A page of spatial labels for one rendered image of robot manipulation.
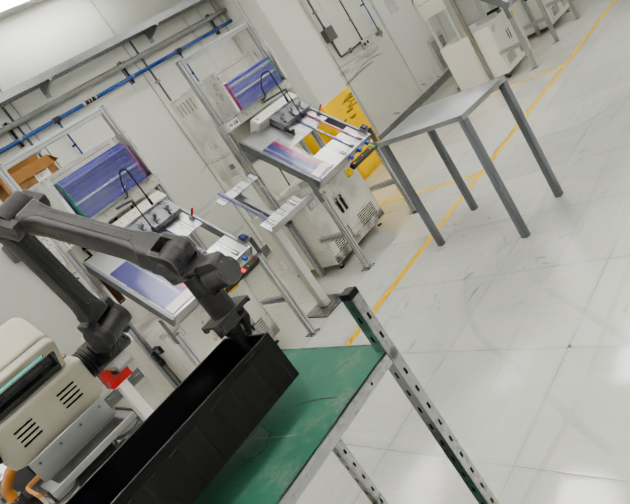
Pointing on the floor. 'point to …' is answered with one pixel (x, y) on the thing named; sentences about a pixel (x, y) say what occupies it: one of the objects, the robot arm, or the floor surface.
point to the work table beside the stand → (441, 115)
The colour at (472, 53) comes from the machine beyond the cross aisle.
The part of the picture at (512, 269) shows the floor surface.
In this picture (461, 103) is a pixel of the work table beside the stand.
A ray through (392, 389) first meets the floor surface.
